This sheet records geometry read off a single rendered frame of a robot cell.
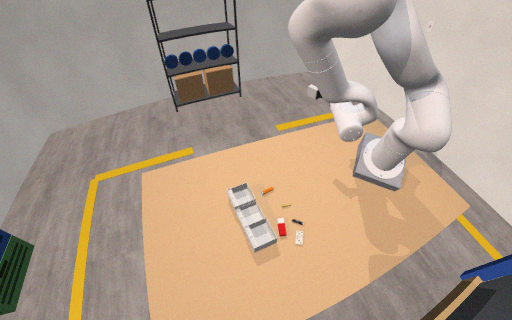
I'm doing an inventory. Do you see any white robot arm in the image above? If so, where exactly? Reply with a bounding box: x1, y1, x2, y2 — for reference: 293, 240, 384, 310
288, 0, 452, 179

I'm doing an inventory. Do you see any red and white eraser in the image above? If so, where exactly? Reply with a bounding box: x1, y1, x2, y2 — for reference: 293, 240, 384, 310
277, 218, 286, 236

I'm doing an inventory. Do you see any white domino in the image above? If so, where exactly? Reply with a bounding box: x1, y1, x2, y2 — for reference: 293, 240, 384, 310
295, 231, 303, 245

